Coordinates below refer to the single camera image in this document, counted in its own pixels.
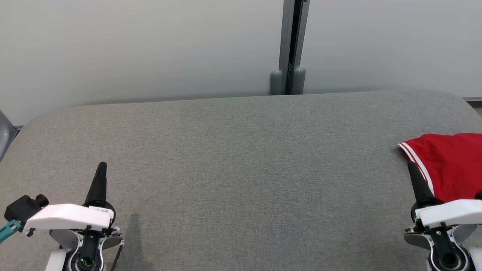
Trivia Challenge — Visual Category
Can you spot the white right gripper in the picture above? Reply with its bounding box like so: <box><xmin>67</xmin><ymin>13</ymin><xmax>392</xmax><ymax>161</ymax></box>
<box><xmin>407</xmin><ymin>161</ymin><xmax>482</xmax><ymax>230</ymax></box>

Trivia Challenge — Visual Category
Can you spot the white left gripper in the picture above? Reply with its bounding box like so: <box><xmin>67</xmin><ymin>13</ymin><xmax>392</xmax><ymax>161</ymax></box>
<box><xmin>23</xmin><ymin>161</ymin><xmax>116</xmax><ymax>232</ymax></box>

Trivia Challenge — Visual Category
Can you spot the red white basketball jersey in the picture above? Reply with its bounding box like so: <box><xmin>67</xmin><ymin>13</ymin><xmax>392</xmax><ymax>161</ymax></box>
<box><xmin>398</xmin><ymin>132</ymin><xmax>482</xmax><ymax>203</ymax></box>

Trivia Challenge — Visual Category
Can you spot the teal connector with black cable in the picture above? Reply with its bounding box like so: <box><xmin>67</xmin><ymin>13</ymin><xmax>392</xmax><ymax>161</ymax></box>
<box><xmin>0</xmin><ymin>219</ymin><xmax>23</xmax><ymax>244</ymax></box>

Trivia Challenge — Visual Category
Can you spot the grey metal partition post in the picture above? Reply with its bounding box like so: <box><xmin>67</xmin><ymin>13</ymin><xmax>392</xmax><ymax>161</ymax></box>
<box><xmin>0</xmin><ymin>110</ymin><xmax>18</xmax><ymax>163</ymax></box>
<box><xmin>279</xmin><ymin>0</ymin><xmax>311</xmax><ymax>94</ymax></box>

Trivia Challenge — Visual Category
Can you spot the grey cylindrical post foot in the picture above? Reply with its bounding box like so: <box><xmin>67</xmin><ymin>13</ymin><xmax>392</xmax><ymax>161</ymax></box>
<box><xmin>293</xmin><ymin>67</ymin><xmax>307</xmax><ymax>95</ymax></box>
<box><xmin>269</xmin><ymin>70</ymin><xmax>283</xmax><ymax>96</ymax></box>

